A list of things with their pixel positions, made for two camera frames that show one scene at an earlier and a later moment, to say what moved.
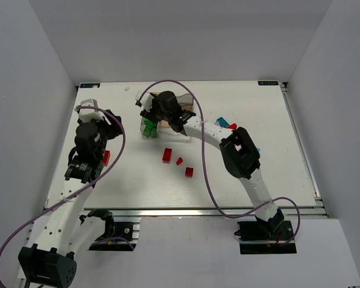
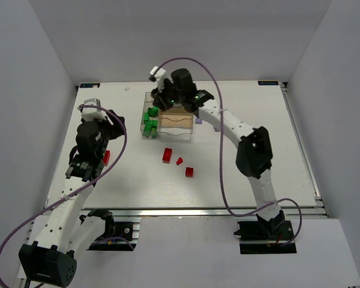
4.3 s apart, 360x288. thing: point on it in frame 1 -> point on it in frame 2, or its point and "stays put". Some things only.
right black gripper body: (147, 114) -> (161, 100)
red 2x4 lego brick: (167, 156) stays put
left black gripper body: (108, 126) stays put
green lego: (154, 134) stays put
